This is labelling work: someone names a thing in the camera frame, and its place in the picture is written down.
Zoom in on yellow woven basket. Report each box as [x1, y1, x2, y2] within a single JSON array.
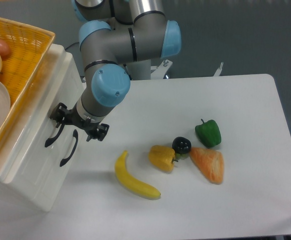
[[0, 17, 55, 143]]

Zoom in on black round toy fruit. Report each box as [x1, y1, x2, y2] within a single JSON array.
[[172, 136, 192, 155]]

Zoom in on yellow bell pepper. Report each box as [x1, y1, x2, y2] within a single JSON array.
[[148, 145, 176, 173]]

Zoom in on green bell pepper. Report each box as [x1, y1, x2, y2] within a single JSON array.
[[195, 119, 222, 148]]

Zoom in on yellow banana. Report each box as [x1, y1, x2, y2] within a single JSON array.
[[114, 150, 161, 200]]

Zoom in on white drawer cabinet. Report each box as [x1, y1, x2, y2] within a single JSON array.
[[0, 44, 84, 212]]

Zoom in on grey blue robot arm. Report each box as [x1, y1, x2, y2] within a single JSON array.
[[50, 0, 182, 141]]

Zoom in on pink peach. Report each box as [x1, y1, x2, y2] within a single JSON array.
[[0, 39, 11, 58]]

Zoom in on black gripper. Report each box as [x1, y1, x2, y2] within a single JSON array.
[[49, 102, 110, 142]]

